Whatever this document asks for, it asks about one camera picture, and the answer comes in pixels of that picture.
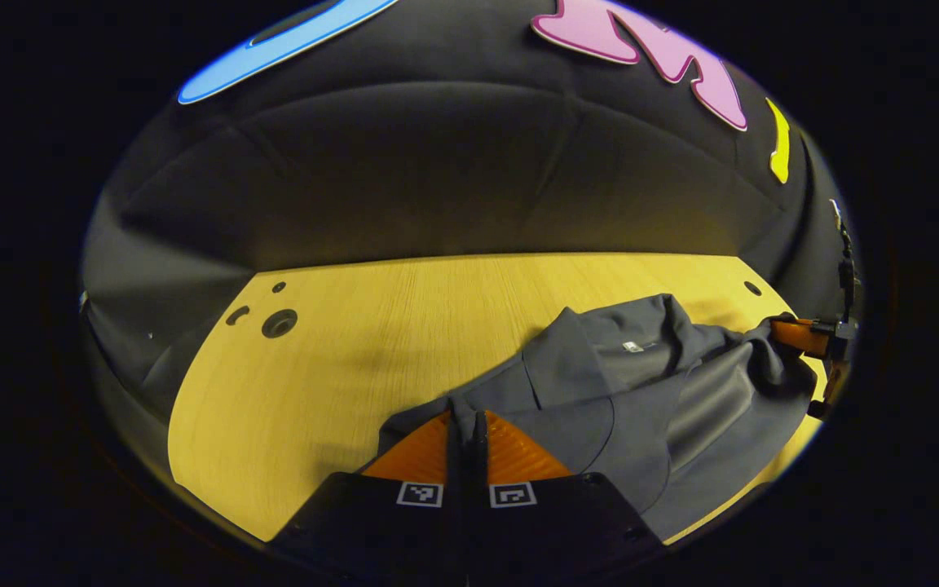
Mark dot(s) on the black backdrop cloth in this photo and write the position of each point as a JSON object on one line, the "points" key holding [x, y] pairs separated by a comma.
{"points": [[437, 163]]}

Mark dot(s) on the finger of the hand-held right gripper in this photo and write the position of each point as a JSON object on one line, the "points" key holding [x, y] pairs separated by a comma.
{"points": [[800, 336]]}

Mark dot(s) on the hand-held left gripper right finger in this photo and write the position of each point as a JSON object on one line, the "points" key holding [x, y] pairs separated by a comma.
{"points": [[478, 473]]}

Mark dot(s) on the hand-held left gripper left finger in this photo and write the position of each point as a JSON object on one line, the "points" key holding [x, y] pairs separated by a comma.
{"points": [[455, 481]]}

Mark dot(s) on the grey shirt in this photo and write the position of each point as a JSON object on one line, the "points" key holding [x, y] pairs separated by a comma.
{"points": [[641, 408]]}

